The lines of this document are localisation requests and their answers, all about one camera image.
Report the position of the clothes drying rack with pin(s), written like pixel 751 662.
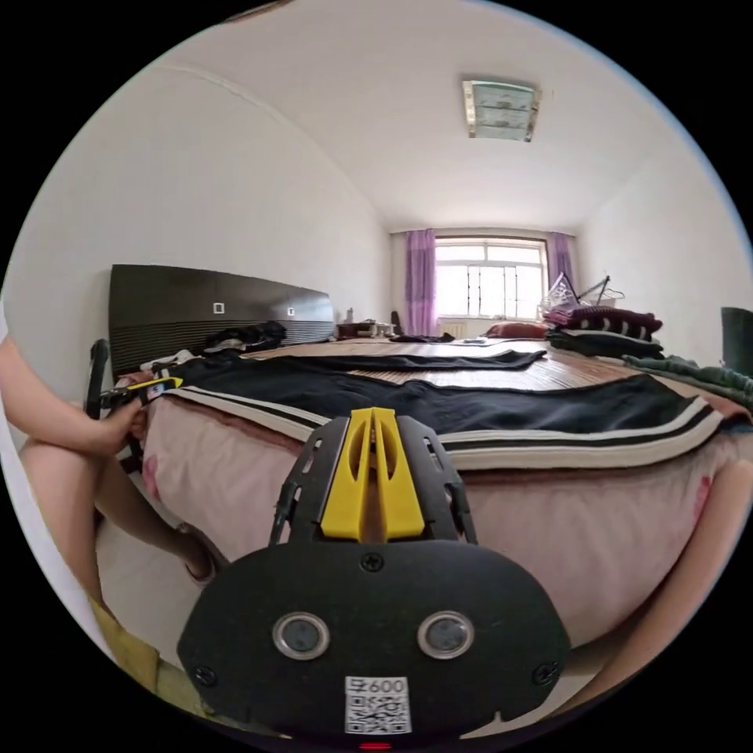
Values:
pixel 579 291

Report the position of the pile of clothes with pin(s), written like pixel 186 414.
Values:
pixel 606 332

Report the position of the dark cupboard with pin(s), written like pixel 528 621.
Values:
pixel 738 341

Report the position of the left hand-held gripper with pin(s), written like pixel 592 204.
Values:
pixel 120 397

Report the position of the window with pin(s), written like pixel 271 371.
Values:
pixel 488 282

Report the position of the wooden bedside cupboard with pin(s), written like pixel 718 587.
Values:
pixel 366 328

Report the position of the person's left hand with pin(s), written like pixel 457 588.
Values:
pixel 120 426

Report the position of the black sweatpants with white stripes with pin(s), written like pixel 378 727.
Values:
pixel 500 409

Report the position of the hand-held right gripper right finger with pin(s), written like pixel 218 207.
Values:
pixel 400 500

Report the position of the flat black garment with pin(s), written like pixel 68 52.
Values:
pixel 420 338

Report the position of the person's left forearm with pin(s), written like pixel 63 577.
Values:
pixel 41 400

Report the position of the green garment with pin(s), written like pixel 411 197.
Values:
pixel 700 376

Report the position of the red pillow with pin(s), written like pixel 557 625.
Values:
pixel 518 330

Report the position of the bed with woven mat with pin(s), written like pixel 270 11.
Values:
pixel 559 529

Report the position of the square ceiling lamp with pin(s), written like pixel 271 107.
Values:
pixel 501 110

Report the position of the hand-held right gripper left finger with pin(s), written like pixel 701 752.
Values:
pixel 344 500

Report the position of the purple curtain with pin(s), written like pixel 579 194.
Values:
pixel 560 262
pixel 420 282

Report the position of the black bunched garment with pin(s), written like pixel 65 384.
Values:
pixel 250 336

